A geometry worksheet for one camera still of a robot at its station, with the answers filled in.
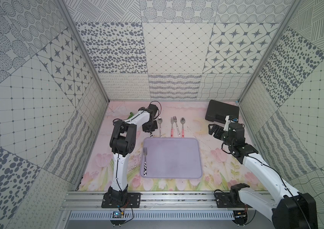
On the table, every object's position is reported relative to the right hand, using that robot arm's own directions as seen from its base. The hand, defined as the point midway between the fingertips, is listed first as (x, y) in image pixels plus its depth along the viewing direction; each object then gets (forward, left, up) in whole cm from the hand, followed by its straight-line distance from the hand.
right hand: (214, 129), depth 84 cm
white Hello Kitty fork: (+18, +23, -15) cm, 33 cm away
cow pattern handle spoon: (+5, +40, -15) cm, 43 cm away
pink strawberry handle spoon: (+17, +17, -15) cm, 29 cm away
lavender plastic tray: (-11, +26, -17) cm, 33 cm away
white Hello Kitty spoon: (+17, +35, -15) cm, 41 cm away
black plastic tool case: (+27, -11, -14) cm, 32 cm away
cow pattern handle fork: (-7, +43, -17) cm, 47 cm away
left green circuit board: (-41, +53, -18) cm, 70 cm away
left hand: (+10, +40, -14) cm, 43 cm away
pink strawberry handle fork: (+9, +25, -16) cm, 31 cm away
